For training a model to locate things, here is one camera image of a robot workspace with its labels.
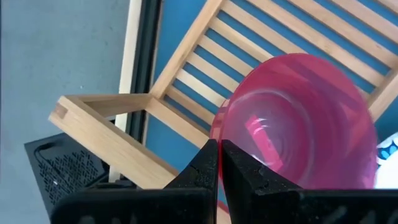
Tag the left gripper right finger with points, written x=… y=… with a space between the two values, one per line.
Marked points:
x=280 y=205

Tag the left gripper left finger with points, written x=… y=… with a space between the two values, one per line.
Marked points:
x=174 y=205

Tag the pink plastic bowl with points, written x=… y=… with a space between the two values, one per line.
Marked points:
x=295 y=124

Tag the blue white patterned bowl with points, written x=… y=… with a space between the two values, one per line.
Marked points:
x=390 y=168

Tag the wooden slatted shelf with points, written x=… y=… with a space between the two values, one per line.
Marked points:
x=102 y=133

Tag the black perforated computer case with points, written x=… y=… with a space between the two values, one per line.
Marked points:
x=68 y=168

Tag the light wooden table board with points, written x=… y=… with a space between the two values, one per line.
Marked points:
x=132 y=46

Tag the black table frame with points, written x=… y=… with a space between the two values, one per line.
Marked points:
x=144 y=62

